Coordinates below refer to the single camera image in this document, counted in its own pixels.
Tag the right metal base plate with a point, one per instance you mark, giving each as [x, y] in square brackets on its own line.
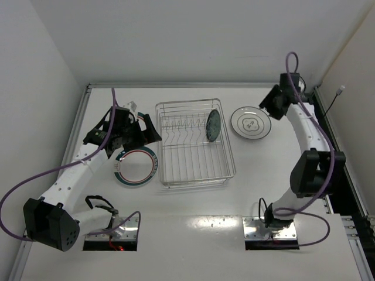
[256, 231]

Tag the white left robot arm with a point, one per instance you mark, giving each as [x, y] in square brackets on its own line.
[50, 219]

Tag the wire dish rack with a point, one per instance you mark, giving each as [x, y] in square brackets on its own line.
[186, 158]

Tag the green red striped plate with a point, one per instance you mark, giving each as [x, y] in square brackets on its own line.
[141, 122]
[135, 168]

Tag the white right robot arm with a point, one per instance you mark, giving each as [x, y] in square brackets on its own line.
[319, 167]

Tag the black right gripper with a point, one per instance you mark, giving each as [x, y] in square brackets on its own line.
[270, 103]

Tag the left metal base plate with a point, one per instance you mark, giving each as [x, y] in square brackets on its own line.
[127, 232]

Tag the metal base plate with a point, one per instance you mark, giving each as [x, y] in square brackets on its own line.
[127, 232]
[256, 231]

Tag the white plate teal rim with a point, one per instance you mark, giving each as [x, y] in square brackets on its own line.
[250, 123]

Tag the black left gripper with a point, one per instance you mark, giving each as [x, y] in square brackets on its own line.
[140, 132]

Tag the blue floral plate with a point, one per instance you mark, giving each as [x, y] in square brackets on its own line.
[213, 125]

